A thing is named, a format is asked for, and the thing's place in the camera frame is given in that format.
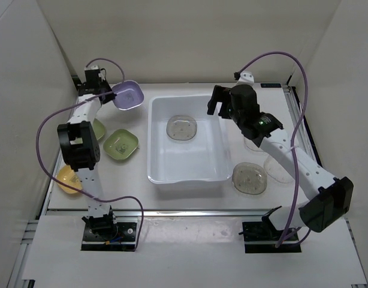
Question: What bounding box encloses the purple square plate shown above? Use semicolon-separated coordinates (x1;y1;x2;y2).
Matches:
112;80;144;111

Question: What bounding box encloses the clear plate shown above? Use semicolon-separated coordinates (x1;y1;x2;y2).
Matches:
264;156;293;184
232;162;267;195
166;115;197;141
243;137;265;154

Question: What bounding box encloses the green plate with panda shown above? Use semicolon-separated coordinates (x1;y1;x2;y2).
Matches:
103;129;139;163

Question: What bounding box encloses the yellow square plate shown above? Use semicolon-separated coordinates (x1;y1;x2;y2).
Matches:
56;165;82;194

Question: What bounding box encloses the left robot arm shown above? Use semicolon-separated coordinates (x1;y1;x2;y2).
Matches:
57;65;119;241

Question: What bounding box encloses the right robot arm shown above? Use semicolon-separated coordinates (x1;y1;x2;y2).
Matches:
207;85;354;240

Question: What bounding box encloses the white plastic bin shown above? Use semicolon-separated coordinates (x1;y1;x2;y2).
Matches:
147;95;233;188

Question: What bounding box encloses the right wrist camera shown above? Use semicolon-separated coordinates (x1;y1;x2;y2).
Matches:
234;71;255;86

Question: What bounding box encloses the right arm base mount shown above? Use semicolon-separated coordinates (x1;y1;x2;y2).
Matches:
239;206;301;254

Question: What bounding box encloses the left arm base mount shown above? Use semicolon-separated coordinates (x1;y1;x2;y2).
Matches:
80;217;138;252

